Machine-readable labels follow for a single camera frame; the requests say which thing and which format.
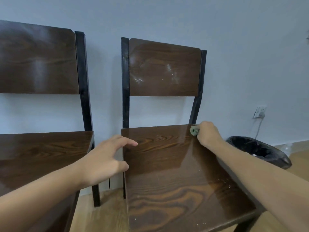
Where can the person's left hand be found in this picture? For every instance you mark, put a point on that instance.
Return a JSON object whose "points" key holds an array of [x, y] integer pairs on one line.
{"points": [[101, 161]]}

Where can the person's right hand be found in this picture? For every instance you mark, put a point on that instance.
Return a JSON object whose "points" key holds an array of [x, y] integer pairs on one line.
{"points": [[210, 134]]}

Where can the person's left thumb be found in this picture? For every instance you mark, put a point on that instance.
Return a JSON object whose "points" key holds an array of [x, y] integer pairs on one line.
{"points": [[122, 167]]}

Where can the person's right fingers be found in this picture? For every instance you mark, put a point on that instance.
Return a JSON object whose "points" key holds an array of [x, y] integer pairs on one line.
{"points": [[200, 132]]}

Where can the green cleaning cloth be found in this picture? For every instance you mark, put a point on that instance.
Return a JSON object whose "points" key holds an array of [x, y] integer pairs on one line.
{"points": [[193, 130]]}

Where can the person's right forearm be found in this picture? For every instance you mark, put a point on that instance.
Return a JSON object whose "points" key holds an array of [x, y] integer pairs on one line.
{"points": [[265, 186]]}

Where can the person's left forearm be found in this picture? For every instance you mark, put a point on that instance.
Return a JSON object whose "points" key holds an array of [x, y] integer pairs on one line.
{"points": [[41, 195]]}

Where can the dark wooden chair white specks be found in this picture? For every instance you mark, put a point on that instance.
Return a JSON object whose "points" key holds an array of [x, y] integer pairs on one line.
{"points": [[166, 171]]}

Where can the black trash bin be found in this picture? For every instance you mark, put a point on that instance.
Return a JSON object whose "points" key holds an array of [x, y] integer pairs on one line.
{"points": [[260, 151]]}

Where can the white wall socket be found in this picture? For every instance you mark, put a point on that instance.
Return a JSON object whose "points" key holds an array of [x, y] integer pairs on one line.
{"points": [[258, 111]]}

